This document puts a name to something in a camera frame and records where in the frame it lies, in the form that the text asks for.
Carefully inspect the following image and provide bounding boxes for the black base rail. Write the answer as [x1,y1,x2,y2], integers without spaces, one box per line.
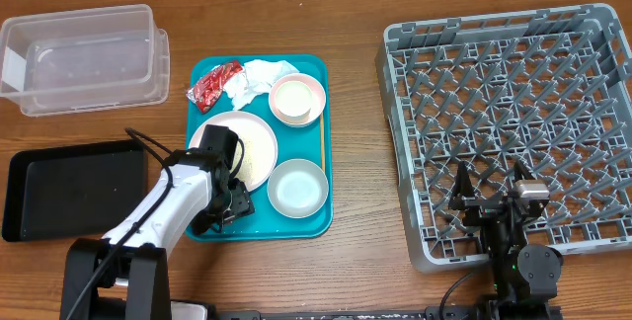
[167,302,564,320]

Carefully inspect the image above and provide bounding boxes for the wooden chopstick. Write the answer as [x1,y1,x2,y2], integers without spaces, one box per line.
[319,114,327,173]

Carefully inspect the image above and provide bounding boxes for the red snack wrapper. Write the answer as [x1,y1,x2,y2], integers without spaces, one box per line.
[187,60,243,114]

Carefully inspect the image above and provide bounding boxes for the grey bowl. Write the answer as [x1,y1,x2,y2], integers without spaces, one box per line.
[267,159,329,219]

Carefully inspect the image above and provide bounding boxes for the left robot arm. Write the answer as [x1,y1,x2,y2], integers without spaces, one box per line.
[60,144,254,319]

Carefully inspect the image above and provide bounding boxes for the white napkin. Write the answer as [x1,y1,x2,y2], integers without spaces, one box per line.
[223,59,298,111]

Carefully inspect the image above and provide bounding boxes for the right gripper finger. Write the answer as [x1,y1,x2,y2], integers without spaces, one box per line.
[513,160,534,182]
[448,161,476,210]

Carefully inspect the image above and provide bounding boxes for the teal serving tray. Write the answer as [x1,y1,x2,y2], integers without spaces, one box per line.
[186,53,334,242]

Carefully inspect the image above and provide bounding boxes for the rice leftovers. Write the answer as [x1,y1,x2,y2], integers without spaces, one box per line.
[233,137,269,190]

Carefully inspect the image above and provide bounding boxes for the clear plastic bin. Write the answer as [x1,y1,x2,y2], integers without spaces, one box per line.
[1,4,170,117]

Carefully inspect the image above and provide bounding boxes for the pink bowl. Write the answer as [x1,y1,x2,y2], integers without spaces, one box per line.
[269,73,327,127]

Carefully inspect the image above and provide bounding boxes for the grey dishwasher rack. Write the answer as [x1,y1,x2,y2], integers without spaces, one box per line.
[376,4,631,273]

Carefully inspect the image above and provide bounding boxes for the pink plate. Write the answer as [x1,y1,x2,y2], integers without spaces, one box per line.
[188,111,278,182]

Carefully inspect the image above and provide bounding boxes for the cream paper cup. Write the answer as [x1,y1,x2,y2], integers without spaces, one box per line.
[273,80,312,123]

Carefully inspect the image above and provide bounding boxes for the black tray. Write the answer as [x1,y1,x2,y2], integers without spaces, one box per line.
[2,140,148,242]

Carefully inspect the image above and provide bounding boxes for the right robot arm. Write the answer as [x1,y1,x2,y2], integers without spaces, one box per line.
[438,162,563,319]

